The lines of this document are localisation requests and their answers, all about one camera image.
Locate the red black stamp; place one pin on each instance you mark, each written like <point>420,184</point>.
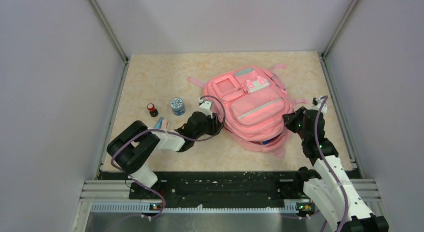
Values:
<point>152,110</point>

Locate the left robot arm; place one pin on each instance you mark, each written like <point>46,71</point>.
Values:
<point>132,148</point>

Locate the blue treehouse book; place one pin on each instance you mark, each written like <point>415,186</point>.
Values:
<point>268,141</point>

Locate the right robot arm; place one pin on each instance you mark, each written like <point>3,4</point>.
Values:
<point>327,183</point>

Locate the blue correction tape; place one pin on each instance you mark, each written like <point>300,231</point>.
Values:
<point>159,123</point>

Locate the metal frame rail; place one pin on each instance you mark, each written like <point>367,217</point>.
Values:
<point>333,90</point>
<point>116,95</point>

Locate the metal frame rail left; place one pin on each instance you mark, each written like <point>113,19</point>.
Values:
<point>116,95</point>

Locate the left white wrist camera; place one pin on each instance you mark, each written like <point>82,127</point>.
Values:
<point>206,107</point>

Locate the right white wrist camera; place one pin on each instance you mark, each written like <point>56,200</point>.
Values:
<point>319,104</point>

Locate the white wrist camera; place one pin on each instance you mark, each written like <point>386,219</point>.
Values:
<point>319,104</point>
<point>206,107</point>

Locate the pink backpack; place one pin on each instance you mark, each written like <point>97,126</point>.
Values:
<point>253,100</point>

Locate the metal frame rail right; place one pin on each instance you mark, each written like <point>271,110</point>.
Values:
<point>333,90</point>

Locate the blue round jar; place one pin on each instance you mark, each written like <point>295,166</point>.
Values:
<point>178,106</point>

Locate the black base bar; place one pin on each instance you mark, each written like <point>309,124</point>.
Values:
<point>217,190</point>

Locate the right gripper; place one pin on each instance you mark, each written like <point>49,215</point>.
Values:
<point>289,119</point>

